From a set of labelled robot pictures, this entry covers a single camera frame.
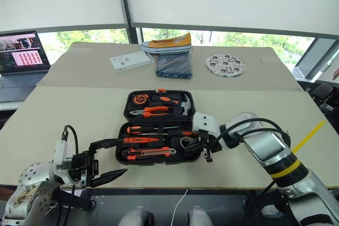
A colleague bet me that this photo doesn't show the orange black utility knife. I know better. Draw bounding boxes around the orange black utility knife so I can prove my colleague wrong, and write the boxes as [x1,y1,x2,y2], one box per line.
[127,148,177,160]

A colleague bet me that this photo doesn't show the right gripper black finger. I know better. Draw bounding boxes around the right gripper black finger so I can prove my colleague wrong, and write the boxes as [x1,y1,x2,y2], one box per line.
[185,136,204,148]
[184,146,205,158]

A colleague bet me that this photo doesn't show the white flat cardboard box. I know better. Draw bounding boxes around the white flat cardboard box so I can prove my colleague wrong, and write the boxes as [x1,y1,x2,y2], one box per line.
[110,50,155,74]

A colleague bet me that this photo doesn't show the yellow canvas shoe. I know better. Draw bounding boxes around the yellow canvas shoe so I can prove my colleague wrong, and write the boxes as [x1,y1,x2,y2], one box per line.
[140,32,192,54]

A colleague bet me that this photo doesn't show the black office chair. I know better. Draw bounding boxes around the black office chair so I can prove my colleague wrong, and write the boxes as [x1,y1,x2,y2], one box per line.
[304,79,339,129]

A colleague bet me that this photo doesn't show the dark window mullion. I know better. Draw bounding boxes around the dark window mullion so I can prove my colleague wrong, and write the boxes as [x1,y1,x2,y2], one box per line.
[116,0,143,44]

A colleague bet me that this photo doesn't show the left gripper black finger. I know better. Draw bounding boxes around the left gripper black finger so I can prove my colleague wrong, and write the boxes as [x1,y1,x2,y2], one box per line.
[86,168,128,187]
[89,138,125,155]

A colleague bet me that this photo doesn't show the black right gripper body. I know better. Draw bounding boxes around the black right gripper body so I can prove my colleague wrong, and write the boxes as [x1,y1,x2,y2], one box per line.
[197,129,222,163]

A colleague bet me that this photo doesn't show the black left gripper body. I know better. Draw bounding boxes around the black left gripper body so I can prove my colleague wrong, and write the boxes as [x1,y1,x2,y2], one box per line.
[70,143,100,187]

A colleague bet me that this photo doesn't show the grey rounded shape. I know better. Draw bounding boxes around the grey rounded shape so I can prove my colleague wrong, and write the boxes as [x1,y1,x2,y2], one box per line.
[187,206,213,226]
[118,206,154,226]

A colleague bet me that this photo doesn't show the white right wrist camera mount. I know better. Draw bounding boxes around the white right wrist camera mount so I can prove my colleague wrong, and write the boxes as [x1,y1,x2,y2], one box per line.
[192,112,222,147]

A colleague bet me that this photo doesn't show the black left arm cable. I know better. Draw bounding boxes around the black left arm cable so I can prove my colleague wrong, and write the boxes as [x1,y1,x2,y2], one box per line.
[62,124,79,155]

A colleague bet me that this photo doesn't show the orange-handled long screwdriver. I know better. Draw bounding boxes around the orange-handled long screwdriver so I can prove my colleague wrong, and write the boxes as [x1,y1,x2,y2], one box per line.
[126,125,181,134]

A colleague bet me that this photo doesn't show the black tool case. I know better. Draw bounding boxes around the black tool case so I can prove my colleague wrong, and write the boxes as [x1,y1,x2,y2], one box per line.
[115,88,206,165]

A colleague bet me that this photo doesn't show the orange black tape measure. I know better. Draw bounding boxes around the orange black tape measure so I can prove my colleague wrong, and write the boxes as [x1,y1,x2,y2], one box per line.
[132,94,149,106]

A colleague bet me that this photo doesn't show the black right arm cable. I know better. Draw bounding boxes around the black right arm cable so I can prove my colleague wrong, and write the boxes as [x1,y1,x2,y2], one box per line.
[205,117,292,155]

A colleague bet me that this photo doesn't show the tape roll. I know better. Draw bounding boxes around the tape roll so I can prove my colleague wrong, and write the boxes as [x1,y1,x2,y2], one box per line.
[180,136,195,150]

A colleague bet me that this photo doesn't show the grey window sash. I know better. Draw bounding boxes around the grey window sash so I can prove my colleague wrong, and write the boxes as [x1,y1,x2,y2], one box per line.
[293,38,339,84]

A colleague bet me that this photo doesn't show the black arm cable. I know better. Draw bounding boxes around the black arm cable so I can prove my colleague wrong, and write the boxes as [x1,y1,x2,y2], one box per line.
[205,117,292,155]
[62,124,79,155]

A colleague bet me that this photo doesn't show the orange voltage tester pen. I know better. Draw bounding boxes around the orange voltage tester pen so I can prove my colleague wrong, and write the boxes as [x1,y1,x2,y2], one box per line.
[122,137,165,144]

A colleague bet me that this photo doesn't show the open grey laptop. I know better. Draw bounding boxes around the open grey laptop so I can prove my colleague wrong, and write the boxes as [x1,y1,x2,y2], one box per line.
[0,30,51,103]

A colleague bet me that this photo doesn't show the white cable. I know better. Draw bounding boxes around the white cable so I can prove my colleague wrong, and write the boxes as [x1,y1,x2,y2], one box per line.
[171,188,189,226]

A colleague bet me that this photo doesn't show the orange-handled pliers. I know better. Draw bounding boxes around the orange-handled pliers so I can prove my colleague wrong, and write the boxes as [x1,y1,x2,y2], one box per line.
[129,106,170,119]

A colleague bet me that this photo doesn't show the dark folded cloth in bag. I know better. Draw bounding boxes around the dark folded cloth in bag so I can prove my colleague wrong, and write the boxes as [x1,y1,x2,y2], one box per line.
[154,51,193,80]

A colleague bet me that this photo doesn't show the round perforated metal disc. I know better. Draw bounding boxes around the round perforated metal disc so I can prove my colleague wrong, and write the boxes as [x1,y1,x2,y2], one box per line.
[204,52,247,79]

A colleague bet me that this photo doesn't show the yellow tape strip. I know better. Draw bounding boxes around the yellow tape strip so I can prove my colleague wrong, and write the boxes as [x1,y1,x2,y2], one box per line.
[292,120,327,154]

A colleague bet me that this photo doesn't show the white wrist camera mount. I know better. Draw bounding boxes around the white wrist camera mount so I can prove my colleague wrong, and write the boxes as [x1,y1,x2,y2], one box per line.
[52,139,75,184]
[192,112,222,147]

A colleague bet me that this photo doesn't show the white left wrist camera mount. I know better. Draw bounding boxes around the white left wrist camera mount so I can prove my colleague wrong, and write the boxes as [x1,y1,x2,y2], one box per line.
[52,139,75,184]

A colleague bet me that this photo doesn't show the claw hammer with orange-black handle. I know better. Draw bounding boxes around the claw hammer with orange-black handle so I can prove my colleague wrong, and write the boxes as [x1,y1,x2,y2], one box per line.
[152,93,196,117]

